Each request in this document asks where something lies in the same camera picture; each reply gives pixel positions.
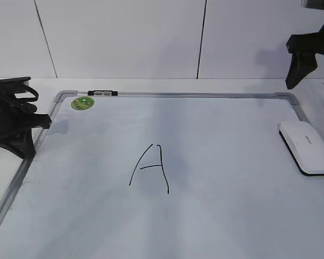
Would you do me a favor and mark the round green sticker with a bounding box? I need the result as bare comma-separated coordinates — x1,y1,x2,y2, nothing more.
71,96,95,111

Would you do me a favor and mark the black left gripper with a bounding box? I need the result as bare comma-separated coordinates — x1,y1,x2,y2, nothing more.
0,82,51,159

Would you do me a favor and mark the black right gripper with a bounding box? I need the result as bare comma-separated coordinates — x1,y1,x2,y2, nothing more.
285,32,324,90

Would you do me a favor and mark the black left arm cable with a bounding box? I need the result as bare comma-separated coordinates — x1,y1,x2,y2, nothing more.
13,85,40,103

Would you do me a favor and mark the white whiteboard eraser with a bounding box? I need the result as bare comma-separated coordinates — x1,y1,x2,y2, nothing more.
279,121,324,176

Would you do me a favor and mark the white aluminium-framed whiteboard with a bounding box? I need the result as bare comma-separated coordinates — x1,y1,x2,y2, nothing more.
0,91,324,258

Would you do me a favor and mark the black hanging clip on frame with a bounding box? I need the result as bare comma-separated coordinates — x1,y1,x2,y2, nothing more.
87,90,118,96

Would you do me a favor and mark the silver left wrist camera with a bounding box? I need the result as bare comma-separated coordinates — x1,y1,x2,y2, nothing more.
0,77,31,87

